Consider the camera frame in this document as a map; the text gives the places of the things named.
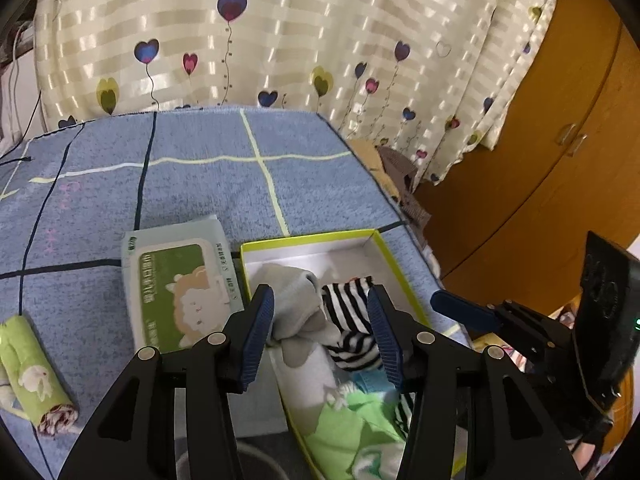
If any light green cloth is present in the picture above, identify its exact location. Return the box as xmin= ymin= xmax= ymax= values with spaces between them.
xmin=304 ymin=389 xmax=409 ymax=480

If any white towel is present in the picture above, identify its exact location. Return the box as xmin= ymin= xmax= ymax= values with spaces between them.
xmin=228 ymin=350 xmax=288 ymax=439

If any green towel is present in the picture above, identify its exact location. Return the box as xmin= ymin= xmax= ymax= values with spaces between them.
xmin=1 ymin=315 xmax=78 ymax=437

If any blue face mask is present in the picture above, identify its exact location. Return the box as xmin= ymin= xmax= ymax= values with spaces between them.
xmin=350 ymin=368 xmax=396 ymax=393

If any wet wipes pack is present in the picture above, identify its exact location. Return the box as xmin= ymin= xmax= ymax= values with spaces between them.
xmin=122 ymin=214 xmax=244 ymax=353

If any wooden wardrobe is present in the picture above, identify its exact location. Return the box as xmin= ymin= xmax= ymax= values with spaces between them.
xmin=416 ymin=0 xmax=639 ymax=313

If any heart pattern curtain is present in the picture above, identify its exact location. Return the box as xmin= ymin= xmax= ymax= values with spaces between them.
xmin=35 ymin=0 xmax=556 ymax=183

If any grey sock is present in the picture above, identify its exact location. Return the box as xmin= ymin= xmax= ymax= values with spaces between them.
xmin=256 ymin=263 xmax=341 ymax=368

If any black cable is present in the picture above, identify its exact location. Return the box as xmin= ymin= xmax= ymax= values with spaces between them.
xmin=0 ymin=89 xmax=44 ymax=167

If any green lidded white box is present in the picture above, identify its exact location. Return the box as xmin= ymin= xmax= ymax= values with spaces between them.
xmin=240 ymin=227 xmax=469 ymax=480

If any clear lidded dark jar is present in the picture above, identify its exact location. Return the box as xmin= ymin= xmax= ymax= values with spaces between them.
xmin=176 ymin=441 xmax=289 ymax=480

